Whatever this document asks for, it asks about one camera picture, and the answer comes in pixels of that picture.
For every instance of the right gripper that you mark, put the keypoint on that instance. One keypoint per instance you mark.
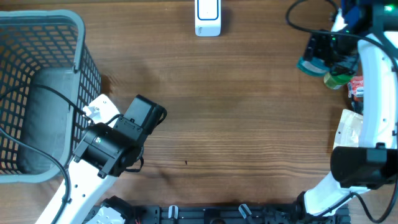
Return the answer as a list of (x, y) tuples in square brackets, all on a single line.
[(314, 48)]

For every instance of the blue mouthwash bottle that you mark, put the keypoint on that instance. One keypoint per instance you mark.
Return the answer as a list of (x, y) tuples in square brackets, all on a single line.
[(315, 67)]

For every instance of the green lid jar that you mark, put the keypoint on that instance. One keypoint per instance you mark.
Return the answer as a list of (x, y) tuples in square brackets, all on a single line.
[(337, 81)]

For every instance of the red tissue pack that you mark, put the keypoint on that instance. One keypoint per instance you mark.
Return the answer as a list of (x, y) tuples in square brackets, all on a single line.
[(356, 87)]

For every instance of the black red packaged item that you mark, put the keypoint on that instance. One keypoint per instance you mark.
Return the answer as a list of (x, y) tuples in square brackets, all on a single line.
[(357, 105)]

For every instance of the beige plastic pouch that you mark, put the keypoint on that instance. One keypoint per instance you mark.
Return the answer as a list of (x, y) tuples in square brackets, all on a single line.
[(349, 129)]

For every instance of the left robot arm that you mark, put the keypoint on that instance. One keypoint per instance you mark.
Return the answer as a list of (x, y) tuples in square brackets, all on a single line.
[(106, 149)]

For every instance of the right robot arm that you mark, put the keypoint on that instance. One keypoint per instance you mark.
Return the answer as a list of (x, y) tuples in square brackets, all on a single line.
[(363, 37)]

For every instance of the white barcode scanner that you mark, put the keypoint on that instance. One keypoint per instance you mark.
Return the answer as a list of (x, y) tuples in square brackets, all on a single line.
[(207, 18)]

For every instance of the grey plastic shopping basket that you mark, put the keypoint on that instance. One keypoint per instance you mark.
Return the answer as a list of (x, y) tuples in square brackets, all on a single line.
[(47, 76)]

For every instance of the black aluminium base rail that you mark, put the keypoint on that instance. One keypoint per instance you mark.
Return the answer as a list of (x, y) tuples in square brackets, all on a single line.
[(190, 215)]

